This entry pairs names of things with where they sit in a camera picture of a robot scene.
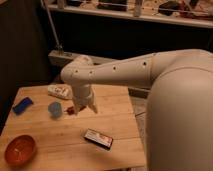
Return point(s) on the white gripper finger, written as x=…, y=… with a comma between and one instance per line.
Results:
x=93, y=107
x=75, y=109

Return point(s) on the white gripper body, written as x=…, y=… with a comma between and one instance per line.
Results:
x=83, y=96

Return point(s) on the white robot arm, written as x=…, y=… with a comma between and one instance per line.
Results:
x=179, y=120

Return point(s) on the blue ceramic cup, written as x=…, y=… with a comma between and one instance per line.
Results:
x=55, y=109

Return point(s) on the small red object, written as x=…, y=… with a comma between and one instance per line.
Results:
x=70, y=110

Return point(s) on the white tube with red label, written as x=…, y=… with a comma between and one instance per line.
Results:
x=59, y=92

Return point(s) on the metal pole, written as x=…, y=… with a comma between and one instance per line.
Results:
x=58, y=45

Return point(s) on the blue rectangular block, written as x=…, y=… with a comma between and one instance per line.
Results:
x=22, y=105

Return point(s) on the orange bowl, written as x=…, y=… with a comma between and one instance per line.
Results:
x=20, y=150

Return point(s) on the wooden shelf rail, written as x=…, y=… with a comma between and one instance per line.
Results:
x=194, y=13

